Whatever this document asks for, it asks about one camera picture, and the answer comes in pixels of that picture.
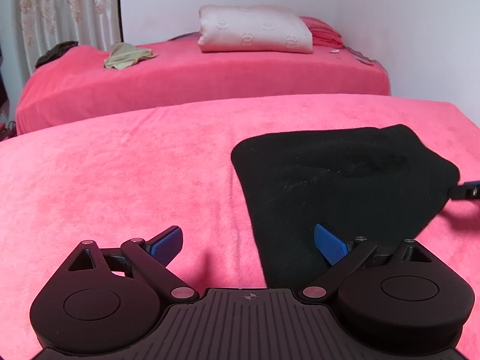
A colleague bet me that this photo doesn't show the black pants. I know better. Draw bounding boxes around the black pants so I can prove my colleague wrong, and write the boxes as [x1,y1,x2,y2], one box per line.
[231,124,460,289]

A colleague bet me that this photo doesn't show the near pink bed cover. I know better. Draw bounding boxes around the near pink bed cover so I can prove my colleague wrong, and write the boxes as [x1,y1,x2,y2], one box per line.
[1,94,479,359]

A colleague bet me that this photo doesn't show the pink bed cover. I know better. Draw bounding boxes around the pink bed cover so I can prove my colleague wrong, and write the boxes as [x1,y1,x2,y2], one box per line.
[16,38,391,134]
[1,94,479,359]

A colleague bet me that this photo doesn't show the folded pink blanket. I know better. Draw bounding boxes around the folded pink blanket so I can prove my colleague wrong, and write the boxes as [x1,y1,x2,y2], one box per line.
[300,16,345,49]

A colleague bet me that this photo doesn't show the far pink bed cover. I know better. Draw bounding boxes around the far pink bed cover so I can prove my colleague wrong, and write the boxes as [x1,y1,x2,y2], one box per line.
[16,38,391,134]

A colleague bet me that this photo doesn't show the olive green garment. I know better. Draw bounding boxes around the olive green garment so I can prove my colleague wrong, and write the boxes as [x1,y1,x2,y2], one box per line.
[104,42,156,70]

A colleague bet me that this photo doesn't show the dark garment on far bed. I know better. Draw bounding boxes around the dark garment on far bed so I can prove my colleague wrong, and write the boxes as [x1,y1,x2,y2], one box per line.
[35,41,79,69]

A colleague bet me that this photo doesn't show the pale pink folded quilt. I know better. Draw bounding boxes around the pale pink folded quilt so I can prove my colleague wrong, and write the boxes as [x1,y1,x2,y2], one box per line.
[198,5,313,54]

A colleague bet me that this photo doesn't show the white patterned curtain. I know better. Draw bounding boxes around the white patterned curtain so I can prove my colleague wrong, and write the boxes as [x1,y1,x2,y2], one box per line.
[13,0,122,76]

